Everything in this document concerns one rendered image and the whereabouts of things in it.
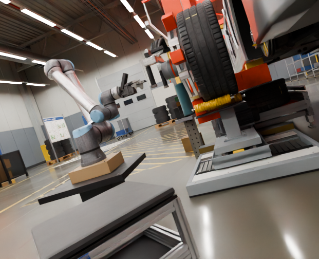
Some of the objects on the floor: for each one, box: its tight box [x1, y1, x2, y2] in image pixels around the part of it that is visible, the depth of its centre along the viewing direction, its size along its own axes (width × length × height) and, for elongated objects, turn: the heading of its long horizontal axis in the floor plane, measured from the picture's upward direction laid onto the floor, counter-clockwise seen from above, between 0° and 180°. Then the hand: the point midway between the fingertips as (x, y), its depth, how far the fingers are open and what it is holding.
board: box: [41, 114, 80, 165], centre depth 1007 cm, size 150×50×195 cm, turn 68°
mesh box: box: [0, 150, 29, 188], centre depth 818 cm, size 88×127×97 cm
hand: (143, 79), depth 168 cm, fingers open, 14 cm apart
